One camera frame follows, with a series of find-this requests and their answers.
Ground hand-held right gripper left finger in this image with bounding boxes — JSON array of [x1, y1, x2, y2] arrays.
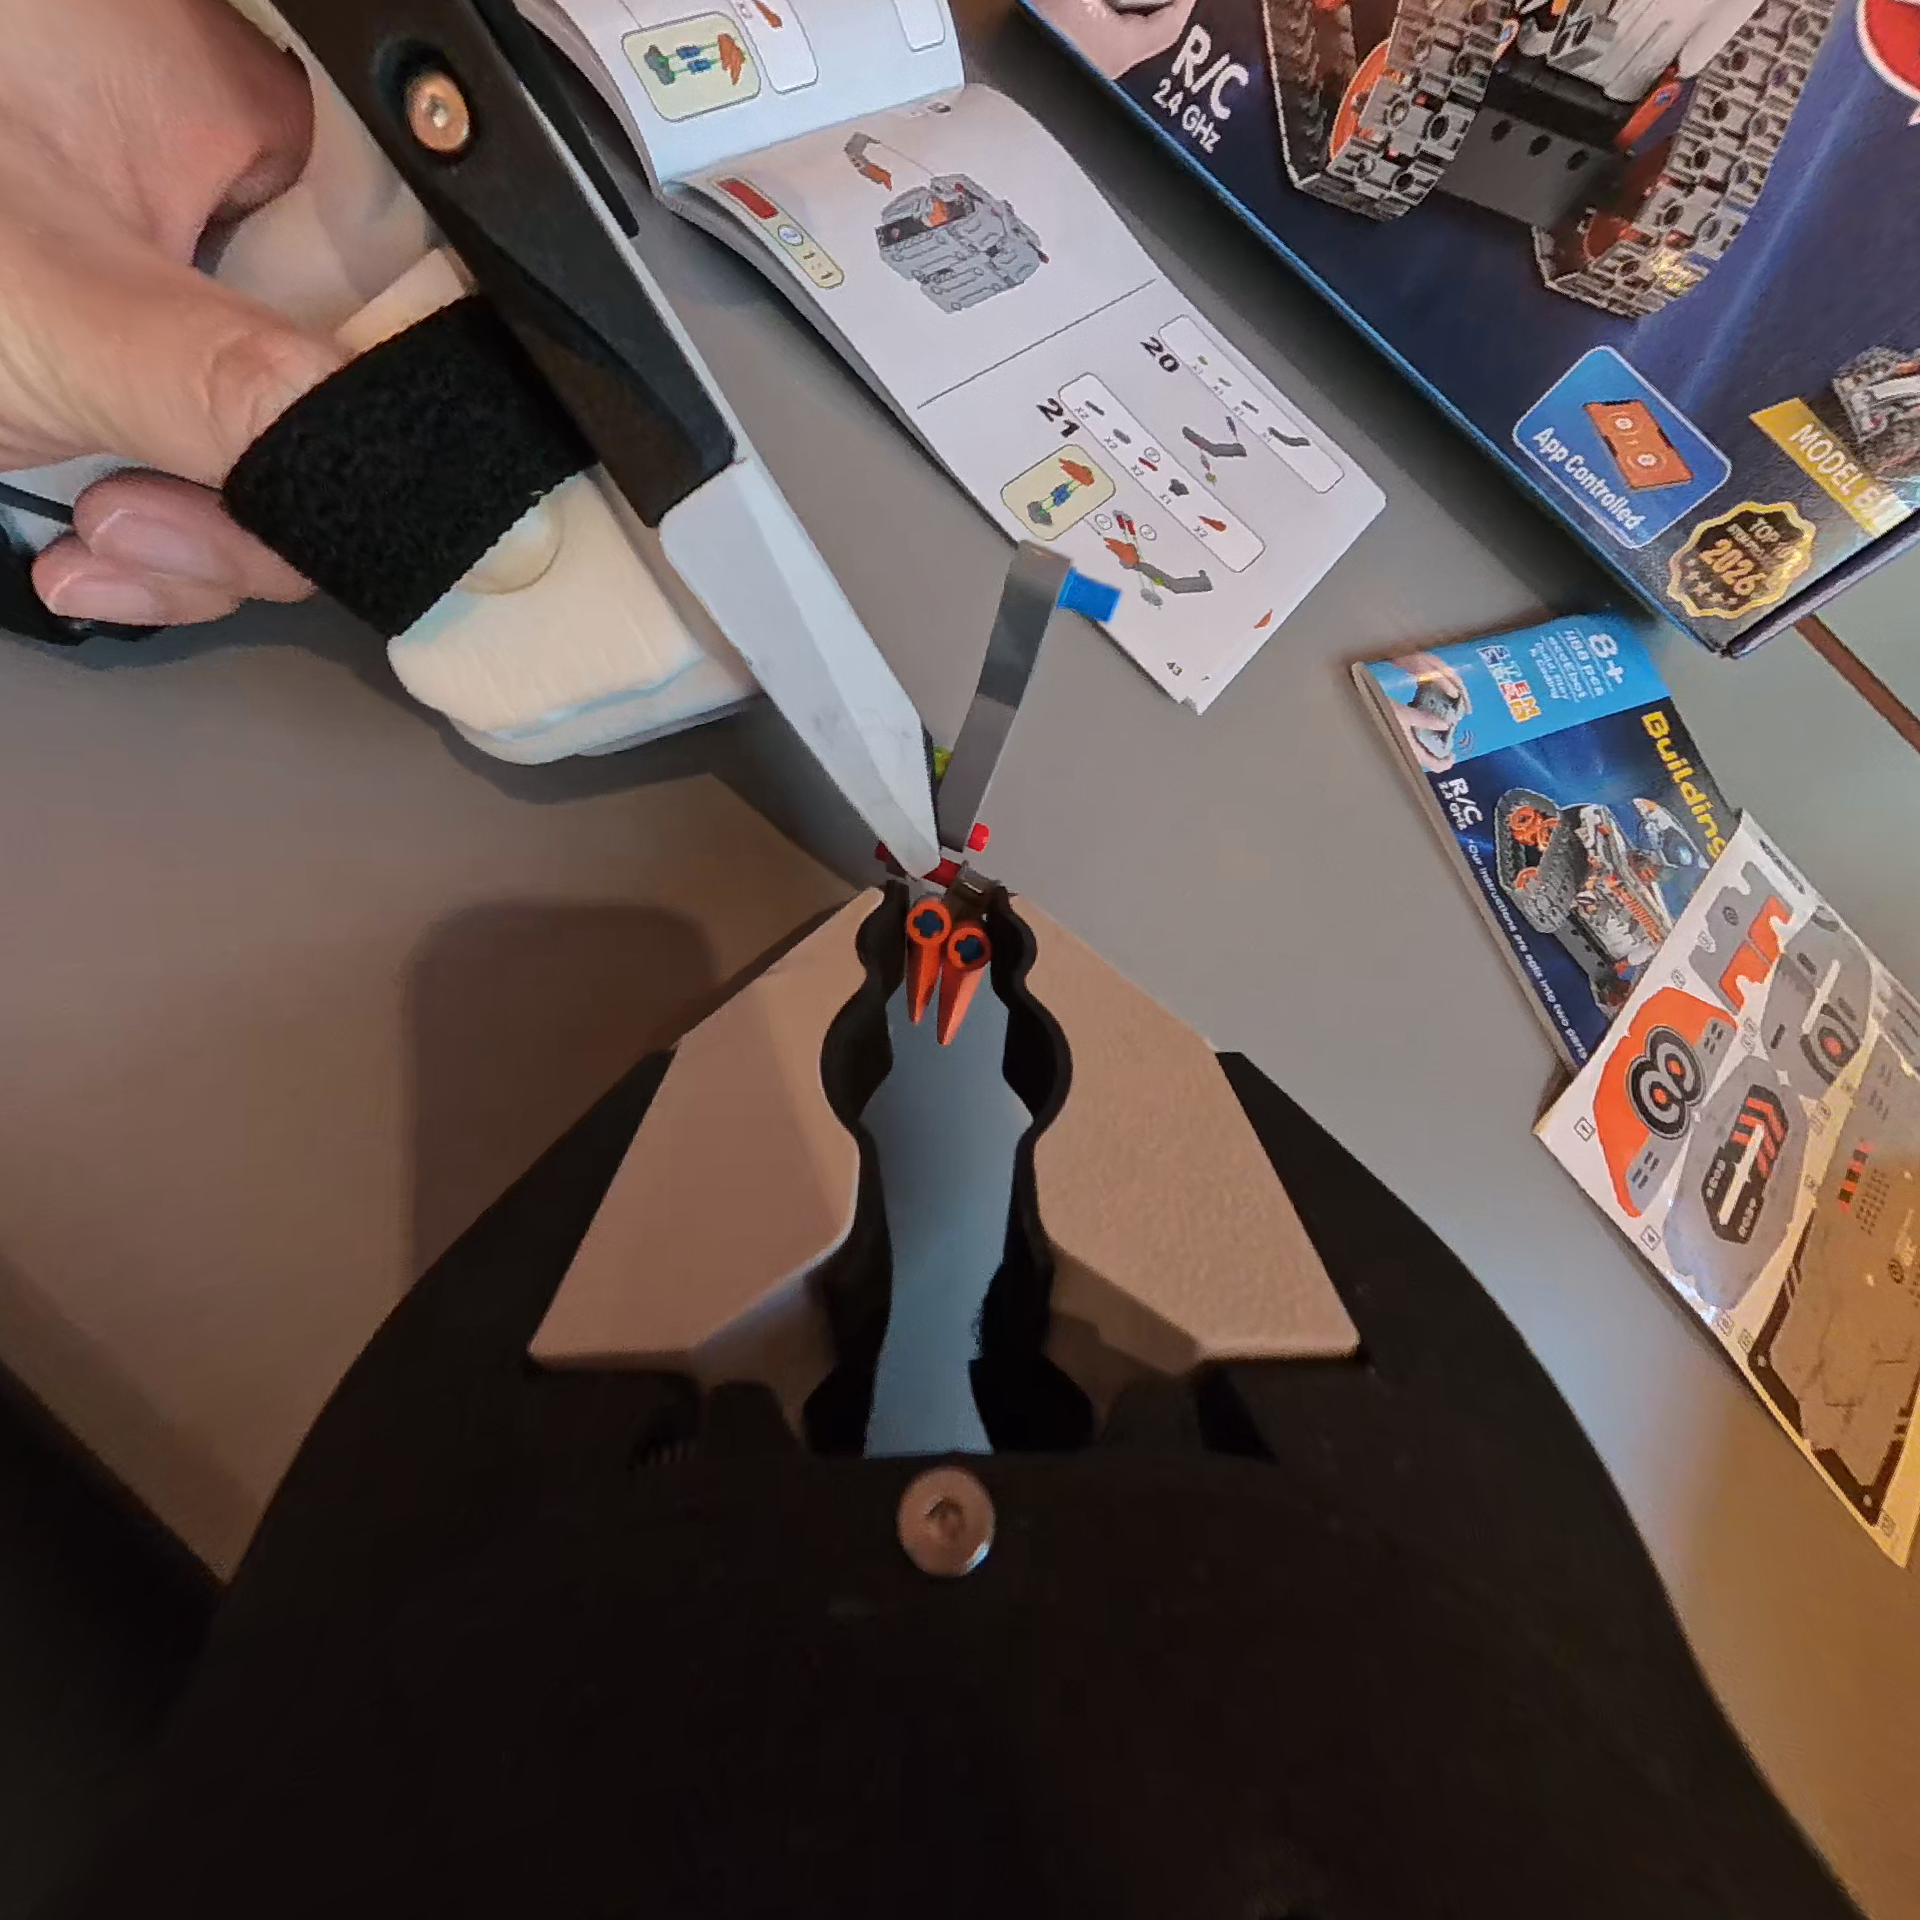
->
[[526, 886, 909, 1455]]

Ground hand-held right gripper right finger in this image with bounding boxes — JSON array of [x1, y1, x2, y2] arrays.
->
[[976, 887, 1364, 1455]]

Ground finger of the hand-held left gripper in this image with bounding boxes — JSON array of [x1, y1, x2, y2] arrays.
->
[[658, 453, 943, 878]]

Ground grey angled toy beam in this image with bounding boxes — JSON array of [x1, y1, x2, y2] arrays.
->
[[874, 540, 1123, 892]]

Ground grey desk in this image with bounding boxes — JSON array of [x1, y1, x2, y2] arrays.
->
[[0, 0, 1920, 1920]]

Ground person's left hand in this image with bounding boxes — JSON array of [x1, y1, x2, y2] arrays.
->
[[0, 0, 474, 630]]

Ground open white instruction booklet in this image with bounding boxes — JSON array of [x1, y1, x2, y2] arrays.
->
[[510, 0, 1388, 715]]

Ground blue cover instruction booklet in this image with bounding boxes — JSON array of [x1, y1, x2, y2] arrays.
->
[[1349, 606, 1742, 1074]]

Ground orange grey sticker sheet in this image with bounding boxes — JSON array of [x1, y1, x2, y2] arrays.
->
[[1533, 811, 1920, 1569]]

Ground blue robot kit box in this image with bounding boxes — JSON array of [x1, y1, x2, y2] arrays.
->
[[1018, 0, 1920, 657]]

